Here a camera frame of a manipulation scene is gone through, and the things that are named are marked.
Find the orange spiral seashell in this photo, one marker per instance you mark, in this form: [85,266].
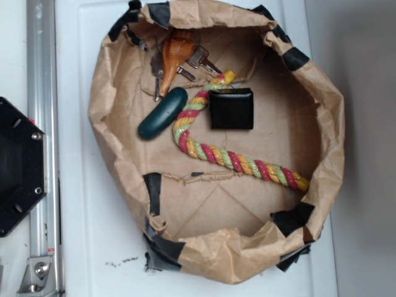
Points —
[176,50]

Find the metal corner bracket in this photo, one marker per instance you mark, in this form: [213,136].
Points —
[39,277]

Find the black square box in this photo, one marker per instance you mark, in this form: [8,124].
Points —
[232,108]

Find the silver key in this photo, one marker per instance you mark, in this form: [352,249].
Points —
[200,58]
[157,70]
[188,75]

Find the aluminium extrusion rail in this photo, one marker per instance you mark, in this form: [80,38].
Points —
[45,218]

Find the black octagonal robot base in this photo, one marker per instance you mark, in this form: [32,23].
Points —
[22,166]

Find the brown paper bag bin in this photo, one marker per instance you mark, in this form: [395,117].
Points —
[225,204]

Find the silver key left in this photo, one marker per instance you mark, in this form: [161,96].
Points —
[157,70]

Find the dark green oblong capsule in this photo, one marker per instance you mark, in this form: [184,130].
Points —
[163,114]

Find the silver key middle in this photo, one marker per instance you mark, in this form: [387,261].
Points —
[188,75]

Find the silver key right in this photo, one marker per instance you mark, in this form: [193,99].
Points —
[200,58]

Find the white plastic tray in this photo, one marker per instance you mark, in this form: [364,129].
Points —
[103,249]

